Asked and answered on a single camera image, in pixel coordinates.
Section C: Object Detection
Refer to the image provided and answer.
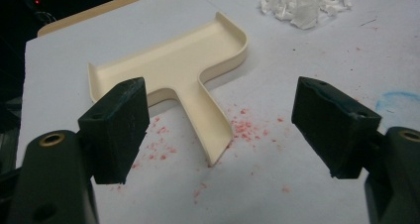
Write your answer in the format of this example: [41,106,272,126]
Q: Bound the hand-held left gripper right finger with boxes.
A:
[291,76,382,179]

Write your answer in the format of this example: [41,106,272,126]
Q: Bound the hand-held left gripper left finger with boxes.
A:
[77,77,151,185]

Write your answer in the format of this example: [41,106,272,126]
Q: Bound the cream plastic dustpan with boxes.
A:
[87,11,249,168]

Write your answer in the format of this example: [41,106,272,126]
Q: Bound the pile of white plastic scraps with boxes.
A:
[260,0,353,31]

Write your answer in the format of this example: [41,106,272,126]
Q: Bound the scattered red crumbs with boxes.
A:
[130,106,293,205]

